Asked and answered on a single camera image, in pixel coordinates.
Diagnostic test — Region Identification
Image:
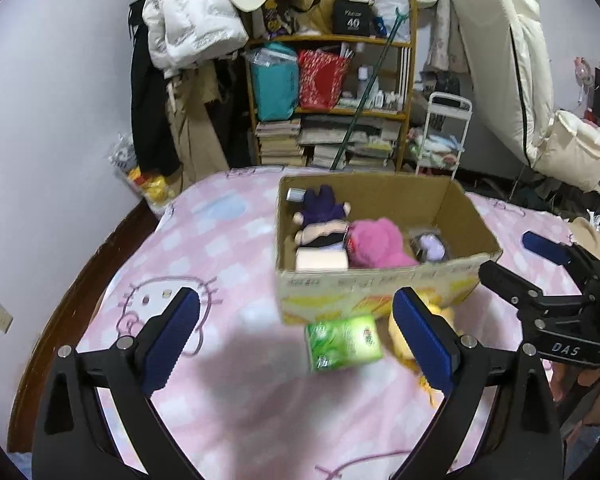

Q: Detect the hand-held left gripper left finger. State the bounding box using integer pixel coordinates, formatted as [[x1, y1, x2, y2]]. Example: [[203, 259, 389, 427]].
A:
[[32, 287, 201, 480]]

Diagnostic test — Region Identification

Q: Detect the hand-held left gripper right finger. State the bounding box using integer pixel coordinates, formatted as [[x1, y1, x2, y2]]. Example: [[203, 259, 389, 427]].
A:
[[391, 287, 566, 480]]

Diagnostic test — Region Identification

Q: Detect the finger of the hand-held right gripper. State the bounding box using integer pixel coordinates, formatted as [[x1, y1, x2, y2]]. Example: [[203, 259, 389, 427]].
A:
[[478, 260, 590, 314], [522, 231, 595, 282]]

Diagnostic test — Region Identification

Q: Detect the yellow dog plush toy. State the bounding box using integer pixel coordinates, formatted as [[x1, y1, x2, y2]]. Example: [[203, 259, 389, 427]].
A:
[[387, 300, 456, 408]]

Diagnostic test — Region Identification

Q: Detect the cardboard box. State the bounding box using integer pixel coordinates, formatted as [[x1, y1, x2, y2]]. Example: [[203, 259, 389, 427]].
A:
[[275, 172, 503, 328]]

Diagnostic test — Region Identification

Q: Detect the purple toy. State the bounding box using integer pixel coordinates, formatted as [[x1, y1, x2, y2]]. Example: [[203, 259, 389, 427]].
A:
[[409, 227, 451, 263]]

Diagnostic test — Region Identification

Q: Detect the green tissue pack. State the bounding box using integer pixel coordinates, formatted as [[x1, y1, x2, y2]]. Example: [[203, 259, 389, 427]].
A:
[[305, 315, 385, 373]]

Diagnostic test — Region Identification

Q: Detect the pink plush toy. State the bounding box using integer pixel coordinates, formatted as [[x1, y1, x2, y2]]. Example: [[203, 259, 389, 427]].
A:
[[345, 217, 420, 268]]

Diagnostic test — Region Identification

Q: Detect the cream tissue pack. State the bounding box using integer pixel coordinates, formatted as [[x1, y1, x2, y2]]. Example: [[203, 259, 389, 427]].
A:
[[295, 249, 350, 272]]

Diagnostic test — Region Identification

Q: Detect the purple haired doll plush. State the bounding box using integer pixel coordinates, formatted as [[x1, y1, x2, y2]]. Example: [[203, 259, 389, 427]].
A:
[[292, 185, 353, 251]]

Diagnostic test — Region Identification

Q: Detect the pink cat print bedsheet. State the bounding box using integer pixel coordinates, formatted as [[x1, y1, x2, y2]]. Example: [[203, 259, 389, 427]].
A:
[[75, 165, 588, 480]]

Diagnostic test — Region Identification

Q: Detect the plastic bag of toys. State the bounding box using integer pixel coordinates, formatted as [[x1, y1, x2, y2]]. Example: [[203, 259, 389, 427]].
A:
[[107, 132, 181, 206]]

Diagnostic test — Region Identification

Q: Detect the white rolling cart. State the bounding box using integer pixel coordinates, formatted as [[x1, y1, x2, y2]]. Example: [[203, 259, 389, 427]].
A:
[[407, 92, 473, 181]]

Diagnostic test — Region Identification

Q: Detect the pink desk fan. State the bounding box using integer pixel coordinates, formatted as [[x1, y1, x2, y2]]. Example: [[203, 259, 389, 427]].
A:
[[574, 56, 596, 106]]

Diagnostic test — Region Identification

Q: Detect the pile of magazines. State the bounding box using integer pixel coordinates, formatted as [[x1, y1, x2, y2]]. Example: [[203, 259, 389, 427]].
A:
[[300, 115, 401, 171]]

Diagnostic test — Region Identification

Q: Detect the beige trench coat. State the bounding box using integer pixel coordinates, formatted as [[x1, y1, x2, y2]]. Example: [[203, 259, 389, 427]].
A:
[[167, 57, 231, 193]]

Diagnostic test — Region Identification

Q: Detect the white folded mattress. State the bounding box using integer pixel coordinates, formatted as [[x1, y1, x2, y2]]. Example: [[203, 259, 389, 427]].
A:
[[450, 0, 600, 193]]

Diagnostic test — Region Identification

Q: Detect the group of small bottles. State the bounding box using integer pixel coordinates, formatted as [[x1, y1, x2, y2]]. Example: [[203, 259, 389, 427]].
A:
[[340, 65, 406, 111]]

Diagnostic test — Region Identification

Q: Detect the stack of old books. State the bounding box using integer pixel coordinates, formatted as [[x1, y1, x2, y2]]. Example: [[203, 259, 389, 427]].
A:
[[255, 119, 303, 167]]

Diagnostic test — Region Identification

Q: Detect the black coat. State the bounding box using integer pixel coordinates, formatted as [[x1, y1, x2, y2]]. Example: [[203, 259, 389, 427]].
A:
[[130, 0, 181, 176]]

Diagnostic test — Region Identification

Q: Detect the green pole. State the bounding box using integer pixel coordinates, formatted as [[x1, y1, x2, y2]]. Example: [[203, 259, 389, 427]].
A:
[[330, 7, 412, 171]]

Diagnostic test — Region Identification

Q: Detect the red patterned bag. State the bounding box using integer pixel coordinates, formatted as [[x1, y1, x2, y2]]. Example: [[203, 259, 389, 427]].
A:
[[297, 49, 352, 111]]

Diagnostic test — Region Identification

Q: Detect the teal bag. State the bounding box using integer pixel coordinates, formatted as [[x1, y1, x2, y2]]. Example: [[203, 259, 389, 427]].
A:
[[250, 42, 301, 122]]

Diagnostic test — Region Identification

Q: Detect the black box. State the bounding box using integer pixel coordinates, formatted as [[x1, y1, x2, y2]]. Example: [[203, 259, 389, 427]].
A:
[[332, 0, 377, 37]]

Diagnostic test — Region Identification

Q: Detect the wooden bookshelf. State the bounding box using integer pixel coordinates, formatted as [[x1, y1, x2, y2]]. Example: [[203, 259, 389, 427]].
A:
[[242, 0, 418, 173]]

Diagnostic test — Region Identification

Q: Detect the white puffer jacket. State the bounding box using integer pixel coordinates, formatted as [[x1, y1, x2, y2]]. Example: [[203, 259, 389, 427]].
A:
[[142, 0, 248, 78]]

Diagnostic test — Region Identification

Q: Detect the tan cloth bag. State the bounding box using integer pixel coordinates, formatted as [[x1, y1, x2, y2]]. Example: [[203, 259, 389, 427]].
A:
[[300, 0, 338, 33]]

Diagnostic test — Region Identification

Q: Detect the dark printed bag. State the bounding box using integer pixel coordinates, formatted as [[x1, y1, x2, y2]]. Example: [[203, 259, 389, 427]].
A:
[[260, 0, 301, 36]]

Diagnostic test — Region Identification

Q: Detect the brown wooden bed frame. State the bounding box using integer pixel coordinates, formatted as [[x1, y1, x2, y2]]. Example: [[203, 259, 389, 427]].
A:
[[7, 197, 161, 453]]

